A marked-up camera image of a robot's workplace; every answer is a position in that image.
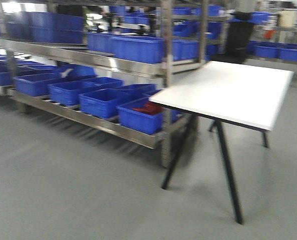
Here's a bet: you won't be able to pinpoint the blue bin with red item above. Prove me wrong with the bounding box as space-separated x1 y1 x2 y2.
117 97 163 135

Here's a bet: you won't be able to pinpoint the stainless steel shelf rack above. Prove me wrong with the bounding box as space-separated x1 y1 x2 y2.
0 0 205 168

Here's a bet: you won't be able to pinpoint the white table black legs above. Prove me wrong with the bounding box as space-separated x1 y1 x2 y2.
149 61 294 224

